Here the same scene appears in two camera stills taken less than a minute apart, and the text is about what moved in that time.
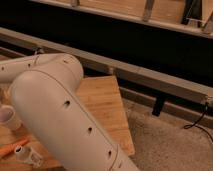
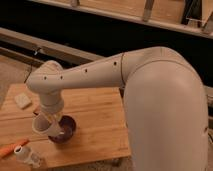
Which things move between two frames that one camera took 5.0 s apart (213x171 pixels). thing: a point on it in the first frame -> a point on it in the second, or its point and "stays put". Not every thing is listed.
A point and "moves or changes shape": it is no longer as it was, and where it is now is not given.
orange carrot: (11, 148) stays put
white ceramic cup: (8, 119) moves or changes shape
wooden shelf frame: (195, 16) stays put
